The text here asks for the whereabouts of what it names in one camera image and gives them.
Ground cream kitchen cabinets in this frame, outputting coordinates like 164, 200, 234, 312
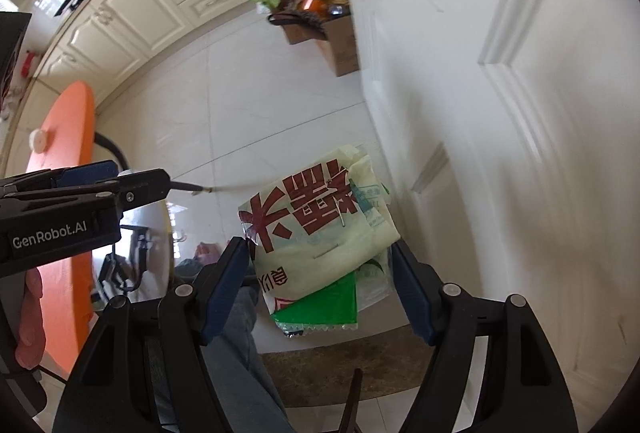
27, 0, 244, 104

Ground white door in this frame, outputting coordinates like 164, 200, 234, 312
354, 0, 639, 432

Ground cardboard box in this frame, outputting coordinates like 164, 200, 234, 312
272, 16, 360, 76

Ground orange round tablecloth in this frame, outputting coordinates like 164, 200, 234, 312
24, 80, 98, 377

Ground cream trash bag red print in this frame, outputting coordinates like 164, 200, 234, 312
238, 145, 399, 337

